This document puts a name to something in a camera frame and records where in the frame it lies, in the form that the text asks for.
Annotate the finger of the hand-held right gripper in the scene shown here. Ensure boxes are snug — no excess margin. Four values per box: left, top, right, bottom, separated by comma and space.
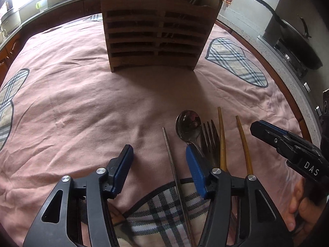
250, 121, 297, 160
259, 120, 320, 153

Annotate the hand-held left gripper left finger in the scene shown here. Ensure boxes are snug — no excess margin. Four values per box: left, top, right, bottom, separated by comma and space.
23, 144, 134, 247

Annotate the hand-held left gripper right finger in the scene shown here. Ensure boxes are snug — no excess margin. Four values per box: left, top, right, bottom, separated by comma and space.
185, 144, 295, 247

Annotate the wooden chopstick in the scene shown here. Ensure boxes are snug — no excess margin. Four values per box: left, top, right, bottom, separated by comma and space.
235, 115, 254, 177
217, 106, 228, 172

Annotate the metal fork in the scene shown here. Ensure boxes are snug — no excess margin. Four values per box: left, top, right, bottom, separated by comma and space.
200, 119, 222, 168

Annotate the metal spoon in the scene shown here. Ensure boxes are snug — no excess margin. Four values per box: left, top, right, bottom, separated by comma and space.
175, 110, 206, 158

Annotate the wooden utensil holder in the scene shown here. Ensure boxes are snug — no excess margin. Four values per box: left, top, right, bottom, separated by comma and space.
100, 0, 224, 73

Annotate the person's right hand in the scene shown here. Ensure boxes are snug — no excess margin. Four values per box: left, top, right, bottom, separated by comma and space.
287, 179, 329, 238

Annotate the gas stove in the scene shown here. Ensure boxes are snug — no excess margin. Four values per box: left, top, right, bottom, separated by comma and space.
257, 36, 325, 120

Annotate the pink tablecloth with plaid hearts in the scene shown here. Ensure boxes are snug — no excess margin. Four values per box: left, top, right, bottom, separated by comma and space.
0, 13, 312, 247

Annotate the black wok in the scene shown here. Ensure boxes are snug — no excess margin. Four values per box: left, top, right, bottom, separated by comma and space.
253, 0, 323, 70

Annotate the black wok lid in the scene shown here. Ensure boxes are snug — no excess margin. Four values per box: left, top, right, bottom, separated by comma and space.
283, 16, 322, 57

